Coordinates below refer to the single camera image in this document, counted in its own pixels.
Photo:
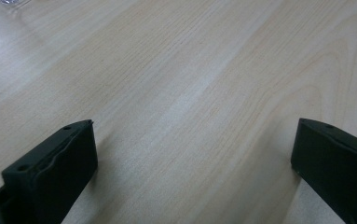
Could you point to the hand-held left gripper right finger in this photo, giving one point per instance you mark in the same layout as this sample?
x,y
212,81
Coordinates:
x,y
334,168

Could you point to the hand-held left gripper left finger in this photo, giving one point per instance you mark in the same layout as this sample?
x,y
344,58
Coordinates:
x,y
52,174

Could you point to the clear acrylic divided organizer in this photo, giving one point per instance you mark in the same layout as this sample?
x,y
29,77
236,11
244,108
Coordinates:
x,y
11,2

